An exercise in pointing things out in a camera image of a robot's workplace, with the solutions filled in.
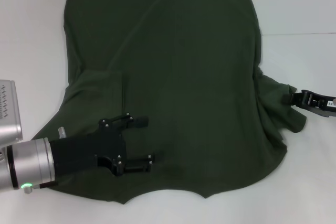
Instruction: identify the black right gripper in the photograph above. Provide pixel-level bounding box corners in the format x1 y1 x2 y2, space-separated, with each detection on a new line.
283 90 336 118

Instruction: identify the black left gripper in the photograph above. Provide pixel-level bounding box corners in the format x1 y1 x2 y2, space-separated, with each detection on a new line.
49 112 156 177

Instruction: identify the dark green shirt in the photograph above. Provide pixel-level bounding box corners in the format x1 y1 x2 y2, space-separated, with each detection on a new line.
30 0 308 205

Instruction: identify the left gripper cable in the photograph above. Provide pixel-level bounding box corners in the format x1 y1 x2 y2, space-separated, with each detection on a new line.
39 126 68 190

